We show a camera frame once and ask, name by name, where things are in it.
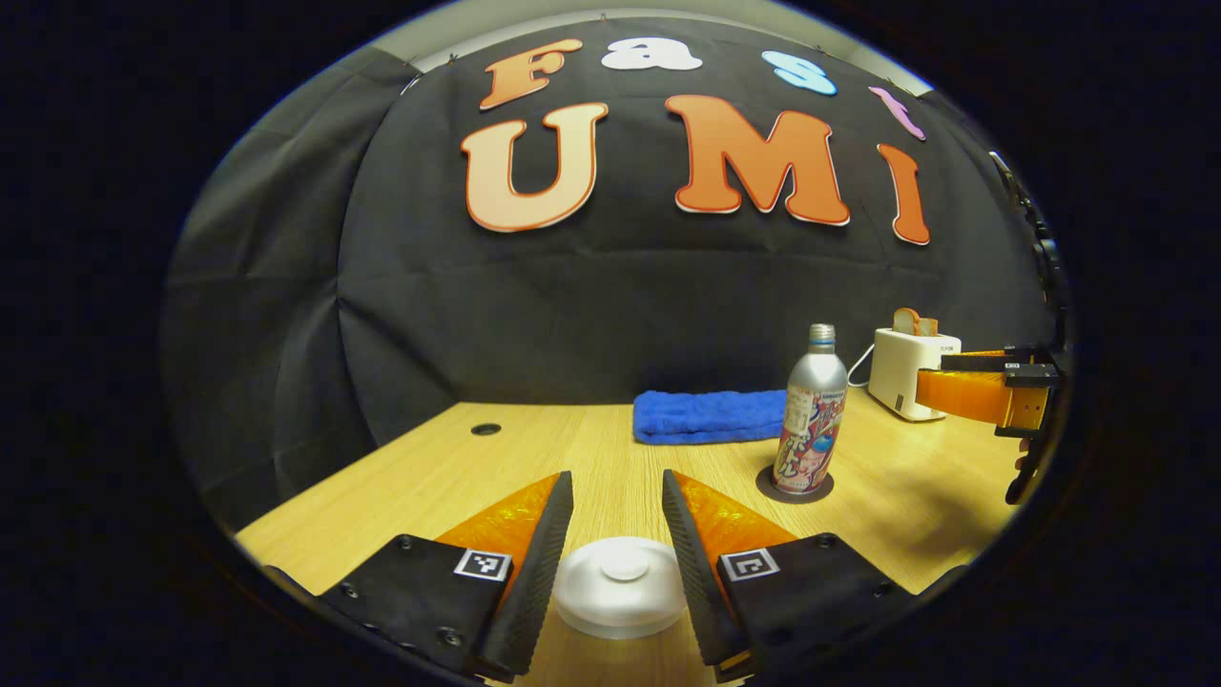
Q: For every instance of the dark round coaster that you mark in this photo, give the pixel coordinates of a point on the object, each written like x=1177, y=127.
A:
x=768, y=487

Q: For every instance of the silver water bottle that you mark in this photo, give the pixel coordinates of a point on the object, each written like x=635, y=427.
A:
x=811, y=420

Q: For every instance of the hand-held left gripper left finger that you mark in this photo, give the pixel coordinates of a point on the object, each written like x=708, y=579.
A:
x=534, y=572

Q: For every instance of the toast slice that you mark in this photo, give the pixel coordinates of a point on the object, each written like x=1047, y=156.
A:
x=905, y=321
x=930, y=327

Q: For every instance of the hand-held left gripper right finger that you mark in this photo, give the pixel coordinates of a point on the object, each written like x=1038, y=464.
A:
x=701, y=572

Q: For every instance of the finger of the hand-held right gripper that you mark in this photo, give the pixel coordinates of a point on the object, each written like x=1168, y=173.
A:
x=973, y=363
x=963, y=396

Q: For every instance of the white toaster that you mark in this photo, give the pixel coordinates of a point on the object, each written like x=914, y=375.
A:
x=897, y=372

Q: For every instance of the blue towel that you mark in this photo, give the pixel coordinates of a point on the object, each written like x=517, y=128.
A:
x=706, y=417

